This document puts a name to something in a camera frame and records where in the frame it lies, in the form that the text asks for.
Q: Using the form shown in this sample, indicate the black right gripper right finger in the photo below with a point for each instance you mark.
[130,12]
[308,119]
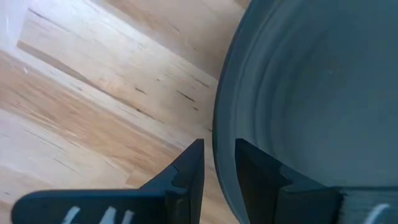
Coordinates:
[258,186]

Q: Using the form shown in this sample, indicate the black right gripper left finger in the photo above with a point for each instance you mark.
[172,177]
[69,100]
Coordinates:
[186,174]

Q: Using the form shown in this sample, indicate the dark grey plate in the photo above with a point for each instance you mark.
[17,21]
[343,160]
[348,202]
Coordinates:
[311,93]

